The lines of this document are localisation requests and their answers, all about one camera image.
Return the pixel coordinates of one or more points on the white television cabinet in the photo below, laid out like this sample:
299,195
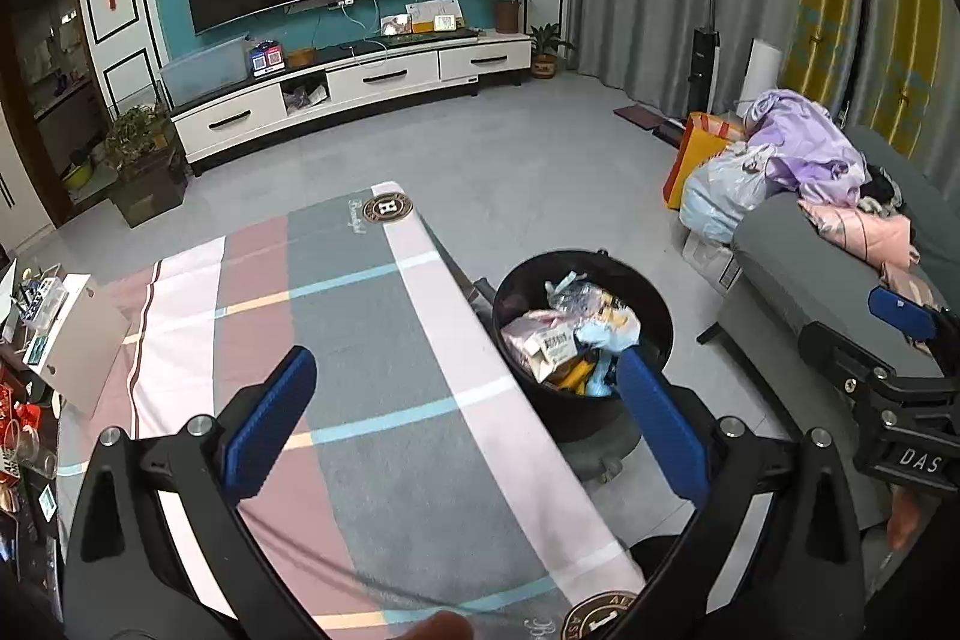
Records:
382,78

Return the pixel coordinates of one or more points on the small picture frame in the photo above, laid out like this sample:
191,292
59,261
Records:
395,25

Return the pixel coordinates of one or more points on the upright vacuum cleaner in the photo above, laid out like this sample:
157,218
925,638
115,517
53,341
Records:
705,63

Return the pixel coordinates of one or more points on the small potted plant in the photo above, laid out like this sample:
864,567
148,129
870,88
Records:
546,63

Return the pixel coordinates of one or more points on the dark clothes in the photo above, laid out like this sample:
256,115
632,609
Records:
885,190

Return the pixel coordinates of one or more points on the orange shopping bag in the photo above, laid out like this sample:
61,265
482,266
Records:
697,153

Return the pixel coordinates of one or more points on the person's left hand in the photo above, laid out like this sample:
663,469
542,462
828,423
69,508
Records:
439,629

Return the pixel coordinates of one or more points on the tall potted plant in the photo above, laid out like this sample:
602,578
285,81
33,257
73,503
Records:
508,14

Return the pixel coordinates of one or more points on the red white printed box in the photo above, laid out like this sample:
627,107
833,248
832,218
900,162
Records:
11,400

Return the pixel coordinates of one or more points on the purple clothes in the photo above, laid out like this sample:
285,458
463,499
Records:
795,138

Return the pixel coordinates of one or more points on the checked tablecloth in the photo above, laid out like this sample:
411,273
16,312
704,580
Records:
375,385

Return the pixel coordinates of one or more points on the clear plastic bag with items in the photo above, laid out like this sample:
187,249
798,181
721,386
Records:
607,332

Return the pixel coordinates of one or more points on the white panel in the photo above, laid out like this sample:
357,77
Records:
765,74

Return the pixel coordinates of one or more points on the flat white paper package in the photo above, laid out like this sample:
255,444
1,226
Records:
712,261

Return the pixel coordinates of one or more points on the translucent storage box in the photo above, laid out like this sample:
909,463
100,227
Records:
202,74

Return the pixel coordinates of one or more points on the large bushy potted plant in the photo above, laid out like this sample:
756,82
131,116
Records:
146,183

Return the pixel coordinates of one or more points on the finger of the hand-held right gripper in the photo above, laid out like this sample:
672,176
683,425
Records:
840,355
904,310

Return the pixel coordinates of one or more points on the yellow snack bag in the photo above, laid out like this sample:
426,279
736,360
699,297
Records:
577,376

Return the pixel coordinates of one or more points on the white wooden box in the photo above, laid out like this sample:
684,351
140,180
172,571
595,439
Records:
82,347

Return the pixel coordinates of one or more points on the green plastic basin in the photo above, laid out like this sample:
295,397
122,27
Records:
77,177

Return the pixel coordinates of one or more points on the grey sofa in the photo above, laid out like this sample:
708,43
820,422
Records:
787,265

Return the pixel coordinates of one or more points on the dark brown floor board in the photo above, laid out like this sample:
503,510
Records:
645,119

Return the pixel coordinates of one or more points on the black plastic bucket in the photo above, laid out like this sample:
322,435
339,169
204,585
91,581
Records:
517,287

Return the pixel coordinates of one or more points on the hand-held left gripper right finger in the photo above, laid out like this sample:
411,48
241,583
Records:
667,430

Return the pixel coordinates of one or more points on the person's right hand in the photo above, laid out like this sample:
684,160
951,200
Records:
911,516

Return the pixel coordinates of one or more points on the clear plastic box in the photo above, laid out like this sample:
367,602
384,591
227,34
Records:
41,302

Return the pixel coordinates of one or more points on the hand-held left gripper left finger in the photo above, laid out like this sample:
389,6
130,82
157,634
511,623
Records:
274,422

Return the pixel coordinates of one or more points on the pink clothes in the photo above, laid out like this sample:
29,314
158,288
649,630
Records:
862,227

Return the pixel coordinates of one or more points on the white plastic bag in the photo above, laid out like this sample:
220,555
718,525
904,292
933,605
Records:
720,197

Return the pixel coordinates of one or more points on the pink printed packet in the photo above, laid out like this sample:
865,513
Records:
525,336

